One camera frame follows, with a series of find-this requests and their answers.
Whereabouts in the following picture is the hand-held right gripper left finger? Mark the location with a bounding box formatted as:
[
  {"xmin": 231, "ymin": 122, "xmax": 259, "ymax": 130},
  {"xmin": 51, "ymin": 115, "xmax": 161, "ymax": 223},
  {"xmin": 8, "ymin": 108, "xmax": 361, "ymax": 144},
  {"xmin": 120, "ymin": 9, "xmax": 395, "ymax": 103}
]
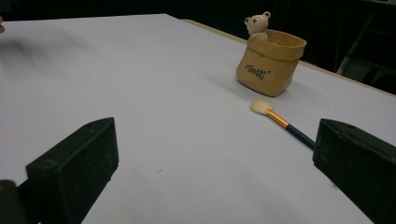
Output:
[{"xmin": 18, "ymin": 117, "xmax": 120, "ymax": 224}]

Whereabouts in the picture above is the wooden spoon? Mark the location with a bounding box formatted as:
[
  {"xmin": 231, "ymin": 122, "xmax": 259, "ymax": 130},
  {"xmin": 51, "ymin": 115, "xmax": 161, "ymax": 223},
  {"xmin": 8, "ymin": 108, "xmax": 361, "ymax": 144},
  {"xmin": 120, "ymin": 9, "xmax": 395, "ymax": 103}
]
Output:
[{"xmin": 249, "ymin": 99, "xmax": 317, "ymax": 151}]

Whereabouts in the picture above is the tan bear pen holder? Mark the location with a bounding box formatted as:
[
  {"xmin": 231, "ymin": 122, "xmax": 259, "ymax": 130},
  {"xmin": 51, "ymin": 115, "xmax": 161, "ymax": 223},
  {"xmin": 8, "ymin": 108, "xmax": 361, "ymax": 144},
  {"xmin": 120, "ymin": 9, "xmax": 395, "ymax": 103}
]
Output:
[{"xmin": 235, "ymin": 11, "xmax": 307, "ymax": 97}]

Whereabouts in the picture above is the white table mat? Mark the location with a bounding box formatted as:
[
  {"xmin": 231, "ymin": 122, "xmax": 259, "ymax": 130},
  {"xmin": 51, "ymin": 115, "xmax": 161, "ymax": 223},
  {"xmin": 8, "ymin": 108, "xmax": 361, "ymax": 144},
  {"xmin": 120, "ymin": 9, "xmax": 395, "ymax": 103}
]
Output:
[{"xmin": 0, "ymin": 13, "xmax": 396, "ymax": 224}]

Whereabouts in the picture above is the black folding chair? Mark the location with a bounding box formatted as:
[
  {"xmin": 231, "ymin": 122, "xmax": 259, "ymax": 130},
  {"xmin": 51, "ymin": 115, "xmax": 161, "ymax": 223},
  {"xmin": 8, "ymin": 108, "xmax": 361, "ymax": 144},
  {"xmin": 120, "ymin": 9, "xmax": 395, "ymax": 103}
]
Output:
[{"xmin": 334, "ymin": 8, "xmax": 396, "ymax": 94}]

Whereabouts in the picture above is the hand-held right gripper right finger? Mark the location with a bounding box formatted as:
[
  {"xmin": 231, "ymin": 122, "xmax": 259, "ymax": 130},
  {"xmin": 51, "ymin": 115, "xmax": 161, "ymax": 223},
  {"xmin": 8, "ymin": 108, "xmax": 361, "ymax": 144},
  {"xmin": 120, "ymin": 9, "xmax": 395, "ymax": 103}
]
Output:
[{"xmin": 312, "ymin": 118, "xmax": 396, "ymax": 224}]

